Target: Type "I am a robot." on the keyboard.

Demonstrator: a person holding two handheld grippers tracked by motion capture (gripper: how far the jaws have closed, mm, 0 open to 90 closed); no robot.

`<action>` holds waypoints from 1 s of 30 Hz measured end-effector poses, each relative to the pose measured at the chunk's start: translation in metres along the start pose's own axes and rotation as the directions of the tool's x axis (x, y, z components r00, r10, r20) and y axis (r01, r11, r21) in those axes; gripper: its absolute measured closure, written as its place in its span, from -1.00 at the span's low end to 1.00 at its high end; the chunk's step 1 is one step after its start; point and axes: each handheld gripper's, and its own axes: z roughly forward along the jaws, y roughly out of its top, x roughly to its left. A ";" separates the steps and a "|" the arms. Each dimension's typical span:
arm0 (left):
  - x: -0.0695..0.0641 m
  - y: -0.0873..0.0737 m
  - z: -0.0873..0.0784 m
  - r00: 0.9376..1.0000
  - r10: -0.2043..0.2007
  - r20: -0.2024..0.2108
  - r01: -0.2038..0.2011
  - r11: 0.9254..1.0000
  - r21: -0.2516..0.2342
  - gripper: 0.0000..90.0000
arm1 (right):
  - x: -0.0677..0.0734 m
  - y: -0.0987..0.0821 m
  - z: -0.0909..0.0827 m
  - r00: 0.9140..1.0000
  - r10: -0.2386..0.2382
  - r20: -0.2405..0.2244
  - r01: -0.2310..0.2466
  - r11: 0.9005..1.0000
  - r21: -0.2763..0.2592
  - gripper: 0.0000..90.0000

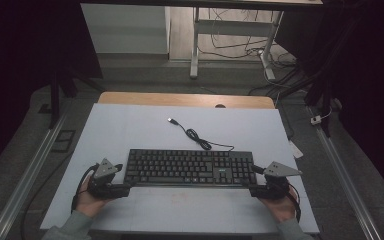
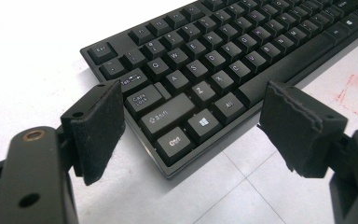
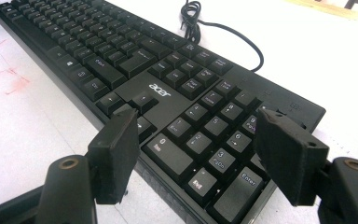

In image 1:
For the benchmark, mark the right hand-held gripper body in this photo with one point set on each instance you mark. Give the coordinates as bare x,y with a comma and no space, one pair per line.
278,186

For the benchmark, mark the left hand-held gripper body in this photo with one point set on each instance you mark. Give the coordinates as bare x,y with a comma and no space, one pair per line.
101,186

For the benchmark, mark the black keyboard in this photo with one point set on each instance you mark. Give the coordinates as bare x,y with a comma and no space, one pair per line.
180,166

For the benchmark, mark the person's left hand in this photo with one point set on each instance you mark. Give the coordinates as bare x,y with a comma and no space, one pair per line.
91,205

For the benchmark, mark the person's right hand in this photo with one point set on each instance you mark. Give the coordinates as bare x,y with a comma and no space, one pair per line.
283,210

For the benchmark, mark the white paper tag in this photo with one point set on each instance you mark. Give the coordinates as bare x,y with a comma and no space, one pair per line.
295,150

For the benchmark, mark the pale blue table mat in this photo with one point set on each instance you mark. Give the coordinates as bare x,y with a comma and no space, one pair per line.
140,126

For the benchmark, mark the black metal stand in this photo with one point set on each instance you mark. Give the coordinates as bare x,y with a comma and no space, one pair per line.
55,100
326,100

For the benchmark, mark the dark curtain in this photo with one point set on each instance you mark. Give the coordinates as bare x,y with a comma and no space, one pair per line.
373,83
13,66

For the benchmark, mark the white-framed desk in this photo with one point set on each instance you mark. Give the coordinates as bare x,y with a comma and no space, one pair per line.
195,50

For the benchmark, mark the white cabinet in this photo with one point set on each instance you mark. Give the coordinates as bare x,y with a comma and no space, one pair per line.
126,30

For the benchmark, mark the aluminium rail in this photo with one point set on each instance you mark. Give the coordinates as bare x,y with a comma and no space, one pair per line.
23,186
347,186

